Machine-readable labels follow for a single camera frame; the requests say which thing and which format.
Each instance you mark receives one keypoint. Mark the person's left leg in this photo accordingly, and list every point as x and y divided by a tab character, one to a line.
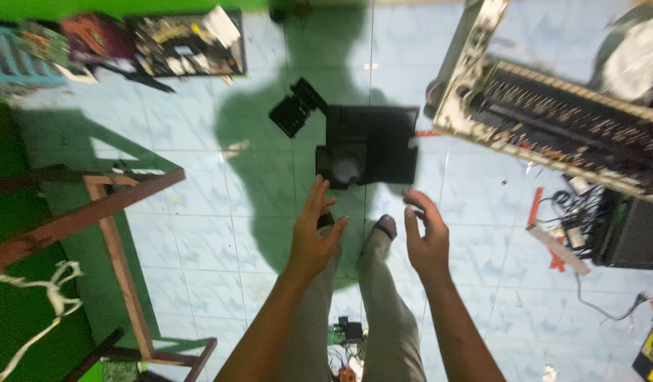
313	323

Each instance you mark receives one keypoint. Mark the person's leg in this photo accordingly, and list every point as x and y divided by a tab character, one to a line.
313	323
387	318

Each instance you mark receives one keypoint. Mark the maroon cloth bundle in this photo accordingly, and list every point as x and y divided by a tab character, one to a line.
95	38

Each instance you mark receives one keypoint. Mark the person's right hand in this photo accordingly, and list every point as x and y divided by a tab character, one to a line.
430	246

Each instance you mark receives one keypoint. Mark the person's right leg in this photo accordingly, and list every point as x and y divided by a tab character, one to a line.
387	318

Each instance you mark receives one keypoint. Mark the person's left hand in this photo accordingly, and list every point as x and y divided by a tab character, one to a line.
308	244

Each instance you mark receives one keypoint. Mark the black plastic device housing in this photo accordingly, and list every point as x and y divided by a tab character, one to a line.
371	143

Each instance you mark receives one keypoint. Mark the black tray of electronic parts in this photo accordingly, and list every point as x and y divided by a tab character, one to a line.
186	45

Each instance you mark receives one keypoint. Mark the black sandal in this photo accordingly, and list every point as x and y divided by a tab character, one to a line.
386	225
325	220

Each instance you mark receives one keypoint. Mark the red plastic strip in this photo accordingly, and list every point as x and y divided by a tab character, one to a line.
535	206

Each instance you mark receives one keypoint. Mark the large open electronics chassis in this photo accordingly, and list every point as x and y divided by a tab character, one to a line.
544	116

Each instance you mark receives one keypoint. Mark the black vented plastic panel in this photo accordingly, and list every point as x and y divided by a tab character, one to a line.
294	109

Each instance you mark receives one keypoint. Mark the blue plastic crate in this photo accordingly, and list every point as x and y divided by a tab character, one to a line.
18	58

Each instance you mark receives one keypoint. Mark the white cloth strip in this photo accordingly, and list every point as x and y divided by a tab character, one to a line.
50	297

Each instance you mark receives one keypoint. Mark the grey and white bundle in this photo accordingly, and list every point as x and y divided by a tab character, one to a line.
637	58

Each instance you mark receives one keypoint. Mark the brown wooden frame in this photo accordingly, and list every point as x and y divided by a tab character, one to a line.
109	228

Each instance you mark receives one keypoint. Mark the black speaker box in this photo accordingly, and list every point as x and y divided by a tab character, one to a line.
631	233

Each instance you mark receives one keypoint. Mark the small pile of electronic parts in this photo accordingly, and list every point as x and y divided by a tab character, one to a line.
347	339

